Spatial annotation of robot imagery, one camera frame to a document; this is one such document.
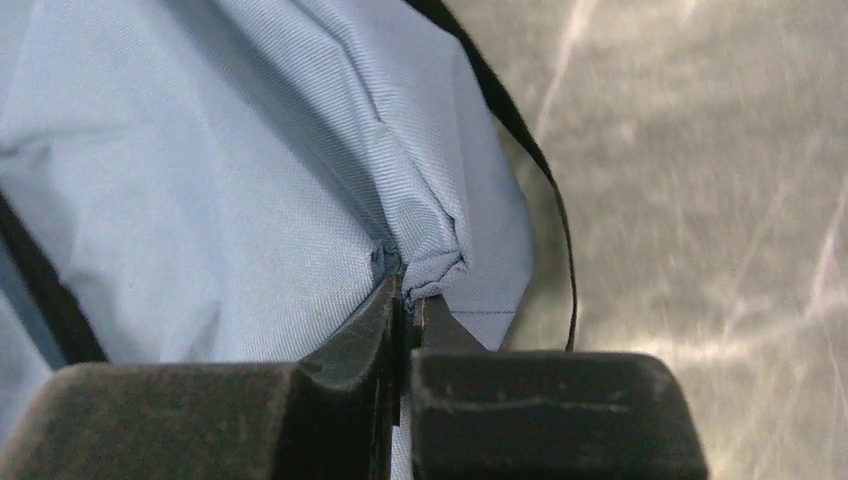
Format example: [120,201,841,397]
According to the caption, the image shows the blue student backpack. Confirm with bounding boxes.
[1,1,552,479]

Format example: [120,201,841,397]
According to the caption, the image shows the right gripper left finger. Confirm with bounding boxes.
[1,275,402,479]

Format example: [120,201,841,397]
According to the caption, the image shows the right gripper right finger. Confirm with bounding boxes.
[411,297,709,479]

